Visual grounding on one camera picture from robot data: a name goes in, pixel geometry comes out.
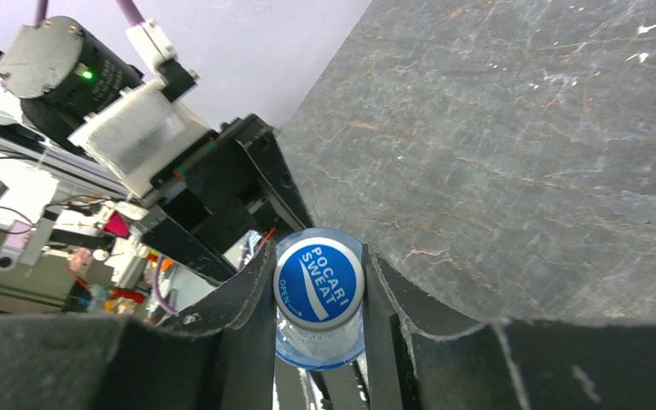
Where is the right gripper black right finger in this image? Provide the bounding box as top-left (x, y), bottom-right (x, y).
top-left (362, 245), bottom-right (656, 409)

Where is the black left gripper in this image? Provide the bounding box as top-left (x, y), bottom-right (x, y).
top-left (141, 114), bottom-right (313, 284)

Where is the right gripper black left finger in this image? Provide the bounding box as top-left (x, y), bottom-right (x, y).
top-left (0, 244), bottom-right (276, 409)

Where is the blue labelled Pocari bottle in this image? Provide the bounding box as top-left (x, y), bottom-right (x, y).
top-left (272, 227), bottom-right (366, 372)

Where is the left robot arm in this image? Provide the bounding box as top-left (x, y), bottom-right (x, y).
top-left (0, 16), bottom-right (313, 283)

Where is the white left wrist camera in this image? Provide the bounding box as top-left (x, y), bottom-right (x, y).
top-left (69, 79), bottom-right (208, 198)

